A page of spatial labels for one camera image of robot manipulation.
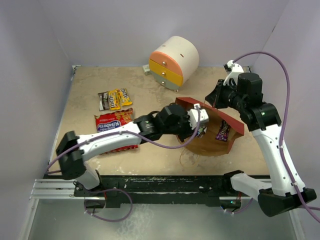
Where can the small white box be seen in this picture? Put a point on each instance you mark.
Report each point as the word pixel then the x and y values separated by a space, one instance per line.
pixel 146 69

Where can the yellow m&m's packet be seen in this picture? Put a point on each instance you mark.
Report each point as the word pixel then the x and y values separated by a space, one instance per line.
pixel 124 97
pixel 113 100

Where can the red brown paper bag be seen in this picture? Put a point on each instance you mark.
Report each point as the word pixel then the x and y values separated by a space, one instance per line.
pixel 207 152

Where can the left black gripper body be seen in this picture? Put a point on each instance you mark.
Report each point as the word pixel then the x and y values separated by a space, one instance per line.
pixel 183 127

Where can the grey wrapper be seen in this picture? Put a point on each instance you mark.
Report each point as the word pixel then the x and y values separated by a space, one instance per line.
pixel 201 131

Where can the brown purple candy wrapper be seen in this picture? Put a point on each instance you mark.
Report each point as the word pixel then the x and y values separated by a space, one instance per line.
pixel 104 101

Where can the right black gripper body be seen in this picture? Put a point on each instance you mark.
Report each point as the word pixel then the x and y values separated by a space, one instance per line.
pixel 224 93

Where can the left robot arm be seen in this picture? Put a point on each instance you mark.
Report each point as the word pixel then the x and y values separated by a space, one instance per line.
pixel 74 151

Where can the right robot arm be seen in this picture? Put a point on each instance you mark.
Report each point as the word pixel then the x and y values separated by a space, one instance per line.
pixel 286 191

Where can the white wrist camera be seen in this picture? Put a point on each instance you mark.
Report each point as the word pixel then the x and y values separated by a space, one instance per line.
pixel 233 71
pixel 198 117

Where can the round pastel drawer cabinet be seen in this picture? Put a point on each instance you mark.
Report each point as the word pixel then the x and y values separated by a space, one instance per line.
pixel 174 62

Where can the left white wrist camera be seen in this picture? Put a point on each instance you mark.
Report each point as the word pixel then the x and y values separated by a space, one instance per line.
pixel 198 117

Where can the red snack bag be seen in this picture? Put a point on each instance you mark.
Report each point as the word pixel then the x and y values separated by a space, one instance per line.
pixel 112 130

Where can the black aluminium base frame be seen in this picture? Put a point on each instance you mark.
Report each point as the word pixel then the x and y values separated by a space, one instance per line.
pixel 208 190

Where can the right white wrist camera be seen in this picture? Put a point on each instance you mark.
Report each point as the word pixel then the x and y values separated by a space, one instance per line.
pixel 233 71

